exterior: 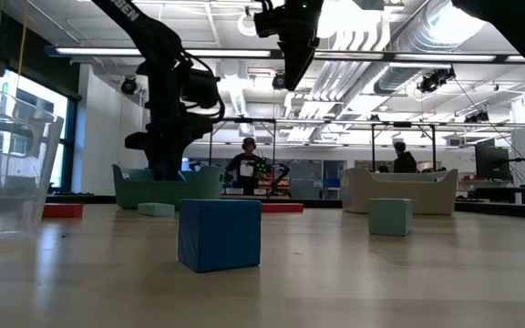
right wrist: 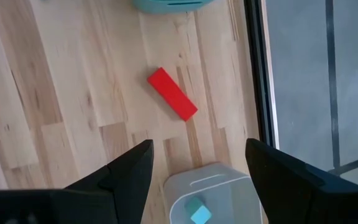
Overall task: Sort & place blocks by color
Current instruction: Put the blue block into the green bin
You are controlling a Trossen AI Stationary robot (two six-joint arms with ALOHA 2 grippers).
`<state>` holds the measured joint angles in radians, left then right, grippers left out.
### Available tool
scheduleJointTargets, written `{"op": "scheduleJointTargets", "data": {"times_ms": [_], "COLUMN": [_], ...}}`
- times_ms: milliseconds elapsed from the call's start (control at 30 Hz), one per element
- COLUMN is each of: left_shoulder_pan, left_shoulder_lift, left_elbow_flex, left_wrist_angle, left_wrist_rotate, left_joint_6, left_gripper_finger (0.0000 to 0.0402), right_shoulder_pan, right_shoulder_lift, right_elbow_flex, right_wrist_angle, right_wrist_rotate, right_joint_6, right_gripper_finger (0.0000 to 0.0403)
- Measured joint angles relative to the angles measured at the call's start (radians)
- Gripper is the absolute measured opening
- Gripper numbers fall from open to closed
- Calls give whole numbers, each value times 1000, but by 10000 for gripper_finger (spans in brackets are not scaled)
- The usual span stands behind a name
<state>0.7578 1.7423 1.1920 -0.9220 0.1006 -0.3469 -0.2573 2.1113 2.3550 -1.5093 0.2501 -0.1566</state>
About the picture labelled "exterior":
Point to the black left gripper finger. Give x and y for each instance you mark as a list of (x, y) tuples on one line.
[(160, 166)]

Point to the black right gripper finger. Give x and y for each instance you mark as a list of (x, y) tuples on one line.
[(299, 64)]

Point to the blue cube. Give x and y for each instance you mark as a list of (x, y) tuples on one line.
[(219, 234)]

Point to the long red block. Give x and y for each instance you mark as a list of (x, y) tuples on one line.
[(283, 208)]

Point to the long teal block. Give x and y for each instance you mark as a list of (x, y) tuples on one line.
[(390, 218)]

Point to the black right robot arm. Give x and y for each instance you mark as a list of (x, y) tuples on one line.
[(517, 32)]

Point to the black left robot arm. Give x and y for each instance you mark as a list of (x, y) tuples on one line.
[(153, 41)]

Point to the round black ceiling fixture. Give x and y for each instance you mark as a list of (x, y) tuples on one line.
[(129, 85), (280, 81)]

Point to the green plastic bin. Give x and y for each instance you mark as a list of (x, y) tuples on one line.
[(198, 191)]

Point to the round white ceiling lamp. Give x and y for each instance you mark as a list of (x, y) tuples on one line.
[(244, 27)]

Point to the ceiling light strip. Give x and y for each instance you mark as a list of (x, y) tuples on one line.
[(445, 58), (226, 53)]

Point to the person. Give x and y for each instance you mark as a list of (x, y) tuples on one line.
[(404, 160), (244, 171)]

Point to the background robot green lights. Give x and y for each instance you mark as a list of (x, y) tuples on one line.
[(281, 175)]

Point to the dark framed window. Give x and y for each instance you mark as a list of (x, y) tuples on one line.
[(48, 100)]

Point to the blue storage box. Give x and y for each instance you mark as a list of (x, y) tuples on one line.
[(331, 183)]

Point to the black ceiling spotlight cluster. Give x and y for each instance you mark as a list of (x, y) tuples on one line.
[(476, 117), (433, 82)]

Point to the clear plastic bin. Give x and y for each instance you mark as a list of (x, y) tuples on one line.
[(16, 182)]

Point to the grey plastic bin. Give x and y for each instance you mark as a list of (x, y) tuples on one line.
[(431, 196)]

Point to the black computer monitor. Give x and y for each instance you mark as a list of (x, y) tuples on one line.
[(491, 161)]

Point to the black gantry frame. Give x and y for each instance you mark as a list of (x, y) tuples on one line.
[(404, 124), (249, 120)]

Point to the black aluminium table frame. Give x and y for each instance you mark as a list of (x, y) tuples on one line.
[(80, 199)]

